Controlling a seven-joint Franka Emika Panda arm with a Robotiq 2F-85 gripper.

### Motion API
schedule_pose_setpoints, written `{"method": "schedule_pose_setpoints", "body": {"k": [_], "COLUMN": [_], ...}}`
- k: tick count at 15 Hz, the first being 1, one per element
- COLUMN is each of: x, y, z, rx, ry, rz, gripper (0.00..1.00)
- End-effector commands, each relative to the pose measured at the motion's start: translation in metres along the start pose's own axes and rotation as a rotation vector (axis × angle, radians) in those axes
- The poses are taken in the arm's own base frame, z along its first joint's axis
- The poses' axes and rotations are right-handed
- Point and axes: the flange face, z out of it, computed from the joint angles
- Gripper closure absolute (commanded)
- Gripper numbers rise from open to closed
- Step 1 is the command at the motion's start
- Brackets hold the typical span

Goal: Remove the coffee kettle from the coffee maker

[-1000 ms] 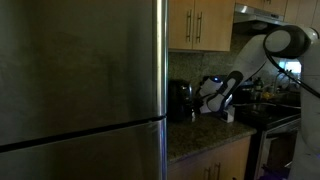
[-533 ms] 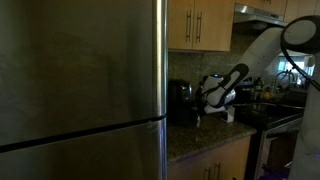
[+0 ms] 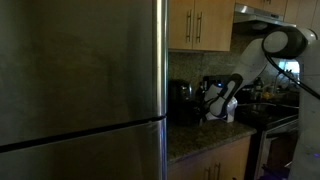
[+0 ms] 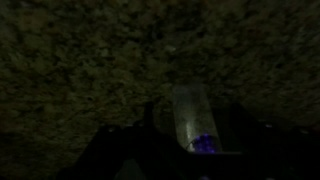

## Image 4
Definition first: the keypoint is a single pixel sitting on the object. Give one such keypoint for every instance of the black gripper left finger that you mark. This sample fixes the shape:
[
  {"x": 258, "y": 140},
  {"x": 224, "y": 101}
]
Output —
[{"x": 149, "y": 115}]

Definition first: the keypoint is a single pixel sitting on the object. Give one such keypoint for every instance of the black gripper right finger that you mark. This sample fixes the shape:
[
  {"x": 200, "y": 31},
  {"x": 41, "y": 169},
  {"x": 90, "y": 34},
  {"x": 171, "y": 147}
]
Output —
[{"x": 248, "y": 130}]

